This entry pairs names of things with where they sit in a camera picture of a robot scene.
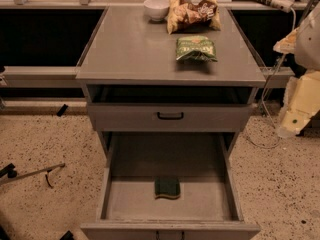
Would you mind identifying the metal rod on floor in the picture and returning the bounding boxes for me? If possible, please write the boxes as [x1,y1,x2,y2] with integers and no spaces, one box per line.
[0,163,65,188]

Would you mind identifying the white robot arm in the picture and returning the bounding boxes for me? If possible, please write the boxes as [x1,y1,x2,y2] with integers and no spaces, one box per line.
[273,4,320,138]

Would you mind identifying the open grey middle drawer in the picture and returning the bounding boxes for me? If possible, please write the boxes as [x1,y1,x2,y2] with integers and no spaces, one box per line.
[81,133,260,240]

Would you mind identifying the white bowl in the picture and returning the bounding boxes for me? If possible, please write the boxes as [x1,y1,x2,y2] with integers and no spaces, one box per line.
[143,0,169,21]

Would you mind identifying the brown yellow chip bag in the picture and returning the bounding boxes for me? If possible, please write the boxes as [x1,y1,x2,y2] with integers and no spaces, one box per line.
[167,0,221,34]

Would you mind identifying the closed grey top drawer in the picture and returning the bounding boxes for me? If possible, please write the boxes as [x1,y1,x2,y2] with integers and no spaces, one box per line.
[87,104,251,132]

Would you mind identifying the grey horizontal rail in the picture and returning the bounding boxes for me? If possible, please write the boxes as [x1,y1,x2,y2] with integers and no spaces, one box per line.
[0,66,80,88]

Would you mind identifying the grey drawer cabinet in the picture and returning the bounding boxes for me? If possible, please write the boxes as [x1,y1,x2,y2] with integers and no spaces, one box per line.
[75,4,267,240]

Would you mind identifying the green snack bag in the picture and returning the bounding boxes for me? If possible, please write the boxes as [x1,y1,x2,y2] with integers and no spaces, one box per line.
[176,35,217,62]

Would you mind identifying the green yellow sponge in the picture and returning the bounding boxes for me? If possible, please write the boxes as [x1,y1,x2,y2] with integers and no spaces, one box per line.
[154,178,181,200]

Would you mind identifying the black drawer handle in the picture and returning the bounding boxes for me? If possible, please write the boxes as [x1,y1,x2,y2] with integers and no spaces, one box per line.
[157,112,184,120]

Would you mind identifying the small black floor block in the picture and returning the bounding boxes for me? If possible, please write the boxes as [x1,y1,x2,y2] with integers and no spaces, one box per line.
[56,104,68,117]

